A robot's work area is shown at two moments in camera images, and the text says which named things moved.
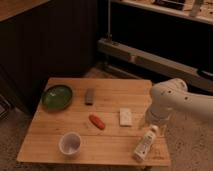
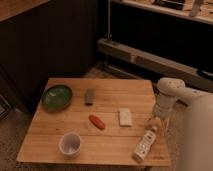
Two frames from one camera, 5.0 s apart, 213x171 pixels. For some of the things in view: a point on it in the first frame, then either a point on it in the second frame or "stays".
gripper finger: [146, 124] -> [152, 122]
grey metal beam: [195, 78] stays
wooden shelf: [199, 10] stays
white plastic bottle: [145, 144] stays
